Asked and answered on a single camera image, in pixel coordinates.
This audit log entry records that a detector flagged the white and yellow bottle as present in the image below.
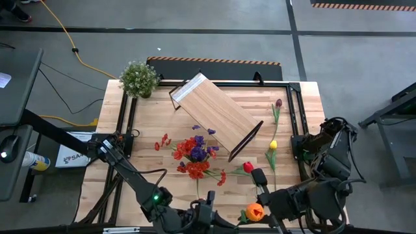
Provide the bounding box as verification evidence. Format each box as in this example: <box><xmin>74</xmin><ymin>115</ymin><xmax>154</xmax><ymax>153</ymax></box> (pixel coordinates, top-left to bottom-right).
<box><xmin>21</xmin><ymin>151</ymin><xmax>51</xmax><ymax>172</ymax></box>

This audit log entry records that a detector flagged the small red flower bunch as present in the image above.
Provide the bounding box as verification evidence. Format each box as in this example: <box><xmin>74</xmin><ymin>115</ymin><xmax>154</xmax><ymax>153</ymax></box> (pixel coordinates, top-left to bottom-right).
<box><xmin>176</xmin><ymin>161</ymin><xmax>228</xmax><ymax>200</ymax></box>

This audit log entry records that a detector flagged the grey office desk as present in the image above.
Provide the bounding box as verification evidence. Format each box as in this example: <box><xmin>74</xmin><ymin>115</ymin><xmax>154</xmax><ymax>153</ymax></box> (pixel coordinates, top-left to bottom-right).
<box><xmin>0</xmin><ymin>47</ymin><xmax>45</xmax><ymax>203</ymax></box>

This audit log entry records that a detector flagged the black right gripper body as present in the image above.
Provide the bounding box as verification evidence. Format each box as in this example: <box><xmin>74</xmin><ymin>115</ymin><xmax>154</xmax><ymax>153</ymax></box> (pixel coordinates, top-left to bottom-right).
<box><xmin>252</xmin><ymin>168</ymin><xmax>289</xmax><ymax>228</ymax></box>

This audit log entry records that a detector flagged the white paper sheet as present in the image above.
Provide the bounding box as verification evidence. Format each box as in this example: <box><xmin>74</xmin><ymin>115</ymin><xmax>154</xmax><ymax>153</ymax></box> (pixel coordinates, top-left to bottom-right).
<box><xmin>0</xmin><ymin>72</ymin><xmax>12</xmax><ymax>89</ymax></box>

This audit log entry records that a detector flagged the pink artificial tulip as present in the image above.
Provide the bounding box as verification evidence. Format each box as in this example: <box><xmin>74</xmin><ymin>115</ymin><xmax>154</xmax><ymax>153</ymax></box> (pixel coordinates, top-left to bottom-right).
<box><xmin>224</xmin><ymin>164</ymin><xmax>250</xmax><ymax>185</ymax></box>

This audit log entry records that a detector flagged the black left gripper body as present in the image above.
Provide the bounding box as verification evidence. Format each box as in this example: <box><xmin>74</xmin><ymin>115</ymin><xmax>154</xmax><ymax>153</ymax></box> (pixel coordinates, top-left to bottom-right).
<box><xmin>191</xmin><ymin>190</ymin><xmax>218</xmax><ymax>234</ymax></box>

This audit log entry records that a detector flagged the orange artificial tulip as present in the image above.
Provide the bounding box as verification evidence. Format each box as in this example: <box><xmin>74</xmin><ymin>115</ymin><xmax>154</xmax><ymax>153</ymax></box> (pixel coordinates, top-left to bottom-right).
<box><xmin>239</xmin><ymin>202</ymin><xmax>266</xmax><ymax>226</ymax></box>

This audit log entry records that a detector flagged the yellow extension cable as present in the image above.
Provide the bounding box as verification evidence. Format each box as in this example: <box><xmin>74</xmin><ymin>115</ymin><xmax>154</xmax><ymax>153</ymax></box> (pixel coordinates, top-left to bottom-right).
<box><xmin>38</xmin><ymin>0</ymin><xmax>118</xmax><ymax>127</ymax></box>

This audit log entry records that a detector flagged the wooden shelf black metal frame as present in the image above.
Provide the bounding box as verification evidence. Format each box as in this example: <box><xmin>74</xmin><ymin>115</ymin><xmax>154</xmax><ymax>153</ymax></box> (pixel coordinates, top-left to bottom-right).
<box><xmin>168</xmin><ymin>72</ymin><xmax>264</xmax><ymax>163</ymax></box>

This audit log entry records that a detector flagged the potted green plant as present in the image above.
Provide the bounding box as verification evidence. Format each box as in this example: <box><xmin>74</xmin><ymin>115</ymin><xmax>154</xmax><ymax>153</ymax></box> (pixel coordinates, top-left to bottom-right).
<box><xmin>118</xmin><ymin>60</ymin><xmax>161</xmax><ymax>99</ymax></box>

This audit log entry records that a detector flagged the thin black floor cable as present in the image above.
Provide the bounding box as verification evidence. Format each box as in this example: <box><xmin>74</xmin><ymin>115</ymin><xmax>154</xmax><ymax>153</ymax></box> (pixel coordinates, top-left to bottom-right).
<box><xmin>38</xmin><ymin>61</ymin><xmax>105</xmax><ymax>115</ymax></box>

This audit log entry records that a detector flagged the yellow artificial tulip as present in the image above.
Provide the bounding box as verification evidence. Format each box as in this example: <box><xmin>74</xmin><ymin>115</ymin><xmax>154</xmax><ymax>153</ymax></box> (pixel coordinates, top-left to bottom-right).
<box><xmin>264</xmin><ymin>140</ymin><xmax>279</xmax><ymax>192</ymax></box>

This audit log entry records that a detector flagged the white printed box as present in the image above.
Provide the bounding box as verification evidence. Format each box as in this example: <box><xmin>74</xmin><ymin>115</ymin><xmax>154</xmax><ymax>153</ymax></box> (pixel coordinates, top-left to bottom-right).
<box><xmin>55</xmin><ymin>131</ymin><xmax>95</xmax><ymax>169</ymax></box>

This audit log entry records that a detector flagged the person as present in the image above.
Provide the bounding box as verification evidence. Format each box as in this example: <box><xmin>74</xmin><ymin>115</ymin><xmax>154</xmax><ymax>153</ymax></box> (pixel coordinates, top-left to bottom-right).
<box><xmin>0</xmin><ymin>0</ymin><xmax>33</xmax><ymax>23</ymax></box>

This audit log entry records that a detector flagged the black computer mouse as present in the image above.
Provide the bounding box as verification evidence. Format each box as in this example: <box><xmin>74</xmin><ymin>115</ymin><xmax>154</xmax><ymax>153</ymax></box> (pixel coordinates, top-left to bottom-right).
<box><xmin>0</xmin><ymin>135</ymin><xmax>20</xmax><ymax>163</ymax></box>

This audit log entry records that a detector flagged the dark grey metal cart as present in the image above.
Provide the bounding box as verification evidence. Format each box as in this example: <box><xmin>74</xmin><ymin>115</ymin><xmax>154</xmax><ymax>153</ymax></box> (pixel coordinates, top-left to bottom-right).
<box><xmin>358</xmin><ymin>83</ymin><xmax>416</xmax><ymax>189</ymax></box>

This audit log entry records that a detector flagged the black mat with hazard stripe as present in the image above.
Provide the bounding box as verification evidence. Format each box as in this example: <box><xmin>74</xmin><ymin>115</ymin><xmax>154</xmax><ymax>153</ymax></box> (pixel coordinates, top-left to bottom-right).
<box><xmin>310</xmin><ymin>0</ymin><xmax>416</xmax><ymax>12</ymax></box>
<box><xmin>146</xmin><ymin>56</ymin><xmax>283</xmax><ymax>82</ymax></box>

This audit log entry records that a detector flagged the dark maroon artificial tulip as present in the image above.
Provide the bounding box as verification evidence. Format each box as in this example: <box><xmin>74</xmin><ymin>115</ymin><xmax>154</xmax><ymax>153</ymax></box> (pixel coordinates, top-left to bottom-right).
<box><xmin>270</xmin><ymin>98</ymin><xmax>283</xmax><ymax>141</ymax></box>

